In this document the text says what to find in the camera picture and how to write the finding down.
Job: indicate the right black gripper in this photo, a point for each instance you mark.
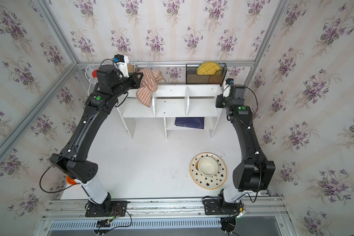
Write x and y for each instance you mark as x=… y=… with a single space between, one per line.
x=218 y=103

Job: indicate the yellow round woven mat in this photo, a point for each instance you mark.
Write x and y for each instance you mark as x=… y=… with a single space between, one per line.
x=208 y=68

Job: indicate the orange plastic bowl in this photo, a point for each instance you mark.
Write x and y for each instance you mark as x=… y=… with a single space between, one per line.
x=70 y=181

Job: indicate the white wooden bookshelf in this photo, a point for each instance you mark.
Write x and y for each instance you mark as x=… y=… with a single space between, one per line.
x=174 y=101

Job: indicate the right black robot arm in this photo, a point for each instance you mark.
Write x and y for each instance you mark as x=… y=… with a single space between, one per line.
x=255 y=171

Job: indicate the white wire basket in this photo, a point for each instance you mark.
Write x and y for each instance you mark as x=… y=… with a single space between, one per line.
x=87 y=71

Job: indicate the brown cardboard box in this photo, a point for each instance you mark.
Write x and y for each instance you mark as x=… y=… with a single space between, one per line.
x=131 y=68

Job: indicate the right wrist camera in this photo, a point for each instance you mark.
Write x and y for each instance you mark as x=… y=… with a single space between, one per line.
x=228 y=82

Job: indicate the star patterned plate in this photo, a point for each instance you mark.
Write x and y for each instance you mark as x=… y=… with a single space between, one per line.
x=209 y=183

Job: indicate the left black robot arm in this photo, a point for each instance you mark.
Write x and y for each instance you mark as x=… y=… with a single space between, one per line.
x=72 y=160

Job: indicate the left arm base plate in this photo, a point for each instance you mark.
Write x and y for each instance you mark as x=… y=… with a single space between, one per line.
x=112 y=209

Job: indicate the black mesh basket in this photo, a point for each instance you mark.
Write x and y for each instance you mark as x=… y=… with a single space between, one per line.
x=192 y=78

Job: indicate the brown striped cloth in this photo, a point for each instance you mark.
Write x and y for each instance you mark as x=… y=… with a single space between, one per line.
x=149 y=84

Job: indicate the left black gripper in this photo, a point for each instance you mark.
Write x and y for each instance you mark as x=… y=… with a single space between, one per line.
x=133 y=77

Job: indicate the cream ceramic bowl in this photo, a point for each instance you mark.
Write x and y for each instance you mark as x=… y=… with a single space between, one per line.
x=207 y=166

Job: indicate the aluminium mounting rail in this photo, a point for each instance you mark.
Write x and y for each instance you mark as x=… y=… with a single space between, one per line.
x=166 y=208

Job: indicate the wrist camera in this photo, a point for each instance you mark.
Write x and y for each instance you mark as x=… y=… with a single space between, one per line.
x=122 y=61
x=228 y=82

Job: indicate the brown round coaster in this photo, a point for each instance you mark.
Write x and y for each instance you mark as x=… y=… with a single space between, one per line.
x=215 y=79

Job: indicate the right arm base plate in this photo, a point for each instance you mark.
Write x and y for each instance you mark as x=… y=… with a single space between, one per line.
x=214 y=206

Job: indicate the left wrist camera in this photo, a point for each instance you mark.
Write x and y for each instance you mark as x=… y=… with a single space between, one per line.
x=122 y=61

